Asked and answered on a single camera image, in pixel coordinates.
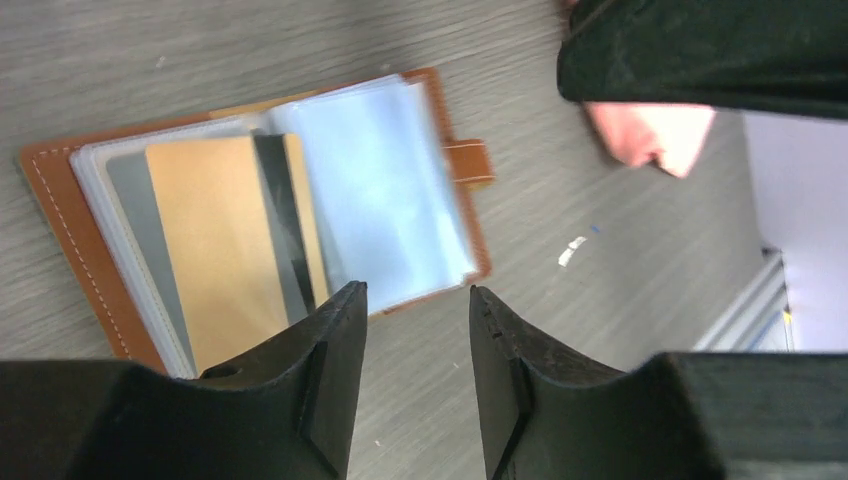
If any aluminium frame rail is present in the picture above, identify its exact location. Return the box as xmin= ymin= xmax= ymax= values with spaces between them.
xmin=694 ymin=250 xmax=794 ymax=352

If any gold black-striped credit card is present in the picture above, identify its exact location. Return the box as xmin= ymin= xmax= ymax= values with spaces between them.
xmin=145 ymin=134 xmax=331 ymax=371

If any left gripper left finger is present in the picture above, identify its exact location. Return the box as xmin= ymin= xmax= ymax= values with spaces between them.
xmin=1 ymin=281 xmax=367 ymax=479

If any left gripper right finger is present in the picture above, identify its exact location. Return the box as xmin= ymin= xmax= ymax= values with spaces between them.
xmin=469 ymin=286 xmax=847 ymax=479

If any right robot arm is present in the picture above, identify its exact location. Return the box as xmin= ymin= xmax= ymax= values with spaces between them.
xmin=557 ymin=0 xmax=847 ymax=120

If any brown leather card holder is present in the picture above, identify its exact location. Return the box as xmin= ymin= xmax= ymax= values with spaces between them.
xmin=19 ymin=67 xmax=494 ymax=378

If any pink crumpled cloth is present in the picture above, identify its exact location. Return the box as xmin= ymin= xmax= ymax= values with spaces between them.
xmin=583 ymin=102 xmax=716 ymax=178

